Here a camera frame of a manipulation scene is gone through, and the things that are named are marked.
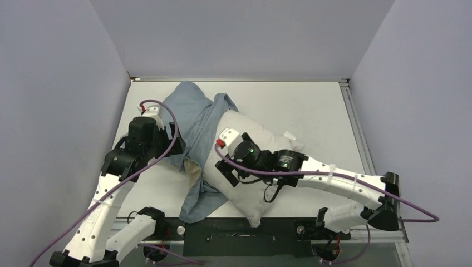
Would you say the patchwork and blue pillowcase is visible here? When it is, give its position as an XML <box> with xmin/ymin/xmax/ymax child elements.
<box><xmin>163</xmin><ymin>81</ymin><xmax>238</xmax><ymax>224</ymax></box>

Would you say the cream white pillow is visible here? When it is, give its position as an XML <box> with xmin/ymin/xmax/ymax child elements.
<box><xmin>180</xmin><ymin>110</ymin><xmax>304</xmax><ymax>227</ymax></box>

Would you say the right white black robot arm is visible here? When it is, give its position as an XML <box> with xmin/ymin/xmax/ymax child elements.
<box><xmin>214</xmin><ymin>128</ymin><xmax>400</xmax><ymax>238</ymax></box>

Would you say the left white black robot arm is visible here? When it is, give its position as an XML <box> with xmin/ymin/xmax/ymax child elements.
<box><xmin>49</xmin><ymin>115</ymin><xmax>185</xmax><ymax>266</ymax></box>

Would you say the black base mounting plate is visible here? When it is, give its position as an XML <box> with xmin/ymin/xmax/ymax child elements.
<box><xmin>146</xmin><ymin>217</ymin><xmax>351</xmax><ymax>257</ymax></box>

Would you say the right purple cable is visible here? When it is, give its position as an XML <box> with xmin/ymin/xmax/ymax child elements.
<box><xmin>214</xmin><ymin>142</ymin><xmax>440</xmax><ymax>265</ymax></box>

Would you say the purple cable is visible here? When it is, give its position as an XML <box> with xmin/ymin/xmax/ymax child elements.
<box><xmin>214</xmin><ymin>142</ymin><xmax>440</xmax><ymax>265</ymax></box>
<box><xmin>28</xmin><ymin>99</ymin><xmax>207</xmax><ymax>267</ymax></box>

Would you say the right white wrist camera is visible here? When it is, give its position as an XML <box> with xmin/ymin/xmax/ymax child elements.
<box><xmin>216</xmin><ymin>128</ymin><xmax>242</xmax><ymax>149</ymax></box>

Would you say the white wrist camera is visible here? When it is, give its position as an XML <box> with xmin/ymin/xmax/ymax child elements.
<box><xmin>216</xmin><ymin>128</ymin><xmax>242</xmax><ymax>149</ymax></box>
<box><xmin>138</xmin><ymin>104</ymin><xmax>165</xmax><ymax>130</ymax></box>

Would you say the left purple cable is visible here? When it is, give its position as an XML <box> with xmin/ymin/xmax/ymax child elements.
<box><xmin>28</xmin><ymin>99</ymin><xmax>207</xmax><ymax>267</ymax></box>

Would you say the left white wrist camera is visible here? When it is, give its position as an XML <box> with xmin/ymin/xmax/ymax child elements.
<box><xmin>138</xmin><ymin>104</ymin><xmax>165</xmax><ymax>130</ymax></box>

